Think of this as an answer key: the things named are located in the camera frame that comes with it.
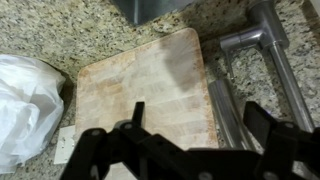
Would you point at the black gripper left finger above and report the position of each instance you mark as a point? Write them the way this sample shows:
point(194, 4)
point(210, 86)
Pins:
point(90, 146)

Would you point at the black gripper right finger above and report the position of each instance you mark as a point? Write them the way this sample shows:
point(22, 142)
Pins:
point(276, 140)

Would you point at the brushed steel tap faucet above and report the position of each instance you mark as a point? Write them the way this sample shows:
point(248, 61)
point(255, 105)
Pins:
point(270, 30)

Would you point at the small white outlet plate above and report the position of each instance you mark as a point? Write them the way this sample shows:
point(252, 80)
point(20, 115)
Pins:
point(65, 146)

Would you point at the white plastic bag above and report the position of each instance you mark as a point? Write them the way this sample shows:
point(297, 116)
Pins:
point(26, 110)

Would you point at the wooden butcher block cutting board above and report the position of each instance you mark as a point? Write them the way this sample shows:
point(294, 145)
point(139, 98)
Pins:
point(133, 86)

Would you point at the white soap dispenser bottle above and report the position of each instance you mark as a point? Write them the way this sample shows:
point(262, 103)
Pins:
point(316, 5)

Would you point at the stainless steel sink basin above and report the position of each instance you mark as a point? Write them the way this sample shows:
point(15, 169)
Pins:
point(150, 8)

